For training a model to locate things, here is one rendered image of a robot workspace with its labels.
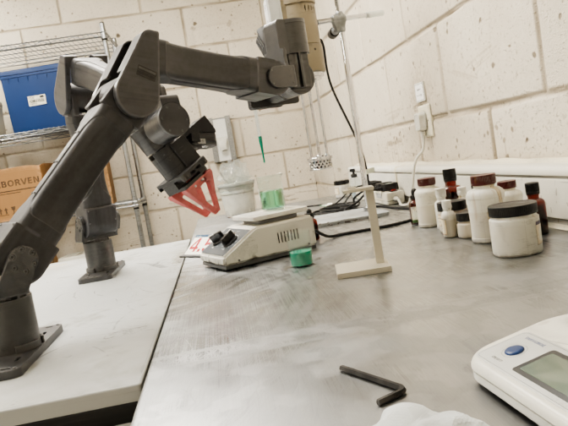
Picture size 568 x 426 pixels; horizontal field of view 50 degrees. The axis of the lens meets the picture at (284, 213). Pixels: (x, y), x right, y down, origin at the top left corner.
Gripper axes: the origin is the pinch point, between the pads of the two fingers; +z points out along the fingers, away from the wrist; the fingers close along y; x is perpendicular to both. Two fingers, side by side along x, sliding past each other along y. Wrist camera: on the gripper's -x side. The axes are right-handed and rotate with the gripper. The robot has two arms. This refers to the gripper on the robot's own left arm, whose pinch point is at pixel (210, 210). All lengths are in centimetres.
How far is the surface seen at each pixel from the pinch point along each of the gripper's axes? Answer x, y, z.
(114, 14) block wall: -152, 215, -68
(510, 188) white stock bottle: -27, -39, 25
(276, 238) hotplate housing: -5.0, -4.2, 12.0
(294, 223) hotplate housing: -9.6, -5.3, 12.3
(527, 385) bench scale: 32, -74, 5
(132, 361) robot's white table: 38, -33, -2
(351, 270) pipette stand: 4.7, -30.3, 14.3
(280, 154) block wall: -165, 185, 50
